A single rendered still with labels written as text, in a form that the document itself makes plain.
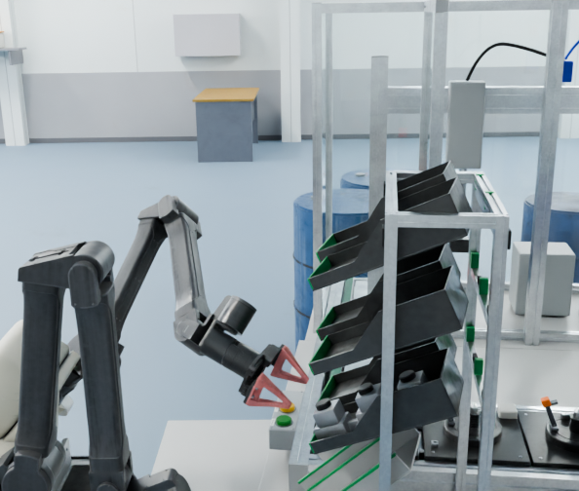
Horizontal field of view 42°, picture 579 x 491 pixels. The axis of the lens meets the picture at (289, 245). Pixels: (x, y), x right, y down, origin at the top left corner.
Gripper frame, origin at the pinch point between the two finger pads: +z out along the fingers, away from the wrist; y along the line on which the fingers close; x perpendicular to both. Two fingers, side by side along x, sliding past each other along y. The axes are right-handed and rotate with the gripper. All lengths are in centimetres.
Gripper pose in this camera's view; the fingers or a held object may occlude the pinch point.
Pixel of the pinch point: (295, 391)
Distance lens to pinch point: 145.6
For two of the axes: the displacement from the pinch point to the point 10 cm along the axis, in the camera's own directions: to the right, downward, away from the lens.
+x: -3.6, 8.3, 4.3
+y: 3.5, -3.1, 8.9
